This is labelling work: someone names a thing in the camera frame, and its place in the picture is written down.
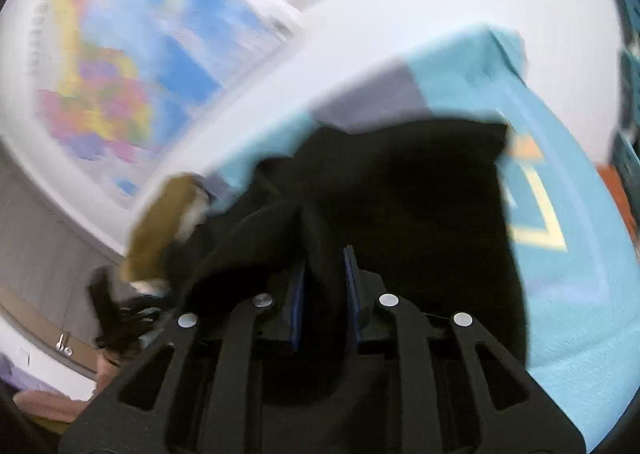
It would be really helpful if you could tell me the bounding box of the black sweater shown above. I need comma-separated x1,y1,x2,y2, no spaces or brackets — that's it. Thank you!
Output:
167,117,530,408

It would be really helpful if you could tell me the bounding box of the person's left hand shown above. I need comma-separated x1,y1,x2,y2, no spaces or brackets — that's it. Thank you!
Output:
92,349,130,398

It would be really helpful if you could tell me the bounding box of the mustard folded garment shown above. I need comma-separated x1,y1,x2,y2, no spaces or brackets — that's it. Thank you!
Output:
119,172,206,285

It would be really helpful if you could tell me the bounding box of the grey wooden door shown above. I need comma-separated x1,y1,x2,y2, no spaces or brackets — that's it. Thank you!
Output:
1,149,120,377

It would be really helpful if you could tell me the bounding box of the cream folded garment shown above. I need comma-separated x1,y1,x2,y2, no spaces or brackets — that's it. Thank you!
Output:
130,193,212,295

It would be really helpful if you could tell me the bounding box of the teal grey bed sheet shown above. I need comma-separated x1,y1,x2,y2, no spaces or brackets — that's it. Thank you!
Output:
205,28,639,450

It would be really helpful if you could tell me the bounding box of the lower teal perforated basket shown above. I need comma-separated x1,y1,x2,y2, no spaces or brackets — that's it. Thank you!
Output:
612,48,639,182

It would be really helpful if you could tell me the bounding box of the colourful wall map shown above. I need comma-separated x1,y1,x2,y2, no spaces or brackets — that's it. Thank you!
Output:
32,0,292,205

